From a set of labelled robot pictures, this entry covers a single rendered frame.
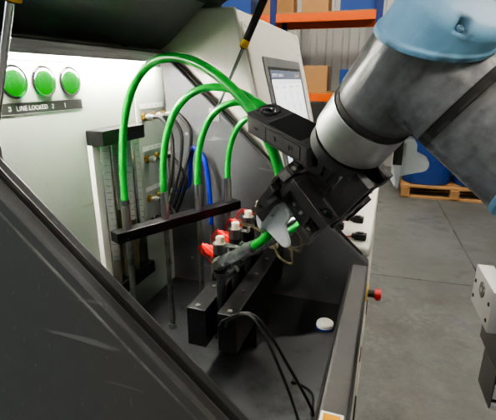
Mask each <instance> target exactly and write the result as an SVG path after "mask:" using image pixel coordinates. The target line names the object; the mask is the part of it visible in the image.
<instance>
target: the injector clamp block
mask: <svg viewBox="0 0 496 420"><path fill-rule="evenodd" d="M277 250H278V254H279V256H280V257H281V258H283V247H281V246H278V248H277ZM240 266H241V273H240V284H239V285H238V287H237V288H236V289H235V291H234V292H233V294H232V277H229V278H226V289H227V291H226V302H225V304H224V305H223V307H222V308H221V309H220V310H219V312H218V311H217V290H216V281H214V280H211V282H210V283H209V284H208V285H207V286H206V287H205V288H204V289H203V290H202V291H201V292H200V293H199V294H198V295H197V296H196V297H195V298H194V300H193V301H192V302H191V303H190V304H189V305H188V306H187V315H188V343H190V344H194V345H198V346H202V347H206V346H207V345H208V344H209V343H210V341H211V340H212V338H213V337H214V338H216V339H218V350H220V351H224V352H228V353H235V354H237V353H238V351H239V349H240V347H241V346H242V345H247V346H251V347H255V348H256V347H257V345H258V343H259V342H260V340H261V338H262V336H263V335H262V333H261V332H260V330H259V328H258V326H257V325H256V323H255V322H254V320H252V318H250V317H246V316H242V317H238V318H236V319H234V320H233V321H231V322H229V323H228V326H227V327H224V325H225V322H223V323H222V325H221V326H220V327H219V326H218V325H219V322H220V321H221V320H222V319H224V318H228V317H230V316H232V315H234V314H235V313H240V312H251V313H254V314H256V315H257V316H258V317H259V318H260V319H261V320H262V321H263V322H264V324H265V325H266V327H267V326H268V324H269V299H270V295H271V294H272V292H273V290H274V289H275V287H276V285H277V283H278V281H279V279H280V278H281V277H282V275H283V262H282V261H281V260H280V259H279V258H278V257H277V255H276V253H275V251H274V249H271V248H269V247H268V248H266V250H265V251H264V252H263V254H262V255H261V257H260V258H259V259H258V260H257V262H255V256H253V267H252V268H251V269H250V271H249V272H248V274H247V275H246V276H245V277H244V260H243V261H240Z"/></svg>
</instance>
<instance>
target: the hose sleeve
mask: <svg viewBox="0 0 496 420"><path fill-rule="evenodd" d="M252 241H253V240H251V241H249V242H246V243H244V244H243V245H241V246H240V247H237V248H235V249H234V250H232V251H230V252H227V253H225V254H224V255H222V256H221V257H219V259H218V262H219V264H220V265H221V266H222V267H226V266H227V265H230V264H232V263H235V262H236V261H238V260H240V259H242V258H245V257H246V256H249V255H251V254H253V253H255V252H257V250H258V249H257V250H253V249H252V247H251V242H252Z"/></svg>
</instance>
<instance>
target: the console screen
mask: <svg viewBox="0 0 496 420"><path fill-rule="evenodd" d="M262 60H263V67H264V71H265V75H266V79H267V84H268V90H269V95H270V99H271V103H276V104H277V105H279V106H281V107H283V108H286V109H287V110H289V111H291V112H294V113H297V114H298V115H300V116H302V117H304V118H307V119H308V120H310V119H309V115H308V106H307V102H306V97H305V93H304V88H303V80H302V76H301V71H300V66H299V63H298V62H292V61H288V60H282V59H277V58H273V57H265V56H262ZM282 155H283V161H284V166H285V167H286V166H287V165H289V164H290V163H293V159H292V158H291V157H289V156H287V155H286V154H284V153H282Z"/></svg>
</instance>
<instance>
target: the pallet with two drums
mask: <svg viewBox="0 0 496 420"><path fill-rule="evenodd" d="M412 137H414V138H415V139H416V142H417V144H418V148H417V152H419V153H421V154H423V155H424V156H426V157H427V159H428V161H429V167H428V170H426V171H425V172H418V173H413V174H408V175H403V176H401V177H400V180H399V190H400V197H406V198H426V199H437V200H447V201H457V202H468V203H483V202H482V201H481V200H480V199H474V198H463V197H459V195H469V196H476V195H474V194H473V193H472V192H471V191H470V190H469V189H468V188H467V187H466V186H465V185H464V184H463V183H462V182H461V181H459V180H458V179H457V178H456V177H455V176H454V175H451V174H452V173H451V172H450V171H449V170H448V169H447V168H446V167H445V166H444V165H443V164H442V163H441V162H440V161H439V160H438V159H437V158H436V157H435V156H434V155H433V154H432V153H431V152H430V151H428V150H427V149H426V148H425V146H424V145H423V144H421V143H420V142H419V141H418V139H417V138H416V137H415V136H412ZM427 188H430V189H427ZM439 189H441V190H439ZM409 191H415V192H426V193H447V194H448V196H447V197H442V196H431V195H421V194H410V193H409ZM461 191H463V192H461Z"/></svg>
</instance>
